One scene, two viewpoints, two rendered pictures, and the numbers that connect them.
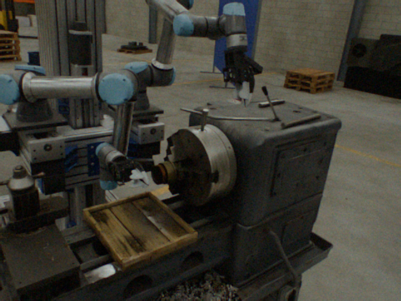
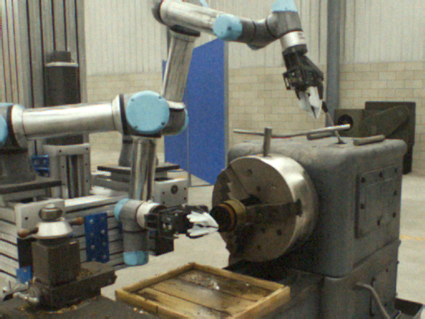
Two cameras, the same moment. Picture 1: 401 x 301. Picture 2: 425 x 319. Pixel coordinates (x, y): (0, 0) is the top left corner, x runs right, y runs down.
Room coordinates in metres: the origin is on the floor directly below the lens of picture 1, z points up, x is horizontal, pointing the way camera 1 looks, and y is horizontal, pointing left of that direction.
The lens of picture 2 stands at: (-0.11, 0.36, 1.38)
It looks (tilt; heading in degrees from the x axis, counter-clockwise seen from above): 9 degrees down; 345
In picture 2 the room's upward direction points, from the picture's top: straight up
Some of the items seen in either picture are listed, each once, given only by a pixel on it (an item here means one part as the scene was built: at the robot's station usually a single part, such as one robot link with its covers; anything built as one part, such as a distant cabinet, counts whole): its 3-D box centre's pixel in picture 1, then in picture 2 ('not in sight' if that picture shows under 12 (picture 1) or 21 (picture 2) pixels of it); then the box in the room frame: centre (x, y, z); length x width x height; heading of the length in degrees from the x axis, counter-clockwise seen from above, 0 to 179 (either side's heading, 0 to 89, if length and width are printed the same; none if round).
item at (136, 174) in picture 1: (138, 177); (199, 220); (1.08, 0.20, 1.09); 0.09 x 0.06 x 0.03; 39
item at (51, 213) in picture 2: (19, 170); (51, 211); (0.92, 0.54, 1.17); 0.04 x 0.04 x 0.03
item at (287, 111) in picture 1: (260, 150); (319, 193); (1.52, -0.30, 1.06); 0.59 x 0.48 x 0.39; 129
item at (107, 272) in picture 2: (34, 216); (68, 287); (0.93, 0.51, 0.99); 0.20 x 0.10 x 0.05; 129
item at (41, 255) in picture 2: (24, 198); (57, 257); (0.92, 0.53, 1.07); 0.07 x 0.07 x 0.10; 39
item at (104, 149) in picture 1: (108, 155); (134, 213); (1.29, 0.37, 1.07); 0.11 x 0.08 x 0.09; 39
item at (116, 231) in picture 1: (138, 224); (202, 295); (1.09, 0.20, 0.89); 0.36 x 0.30 x 0.04; 39
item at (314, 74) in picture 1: (309, 79); not in sight; (8.98, -2.79, 0.22); 1.25 x 0.86 x 0.44; 139
